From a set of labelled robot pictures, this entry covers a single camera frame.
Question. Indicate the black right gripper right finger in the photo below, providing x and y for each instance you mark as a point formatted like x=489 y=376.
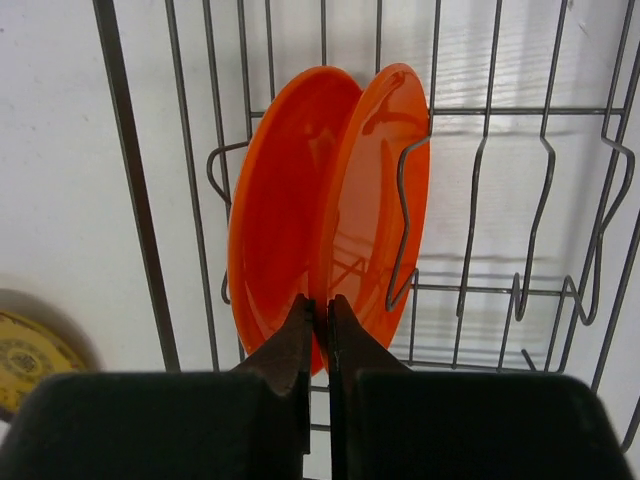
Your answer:
x=391 y=422

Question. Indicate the grey wire dish rack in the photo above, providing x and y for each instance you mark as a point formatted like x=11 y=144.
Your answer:
x=530 y=258

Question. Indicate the orange plastic plate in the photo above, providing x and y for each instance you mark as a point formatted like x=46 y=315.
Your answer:
x=372 y=204
x=277 y=195

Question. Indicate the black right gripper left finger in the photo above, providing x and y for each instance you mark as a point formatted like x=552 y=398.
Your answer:
x=251 y=422

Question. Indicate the yellow rimmed dark plate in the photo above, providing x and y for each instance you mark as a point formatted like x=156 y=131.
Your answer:
x=37 y=340

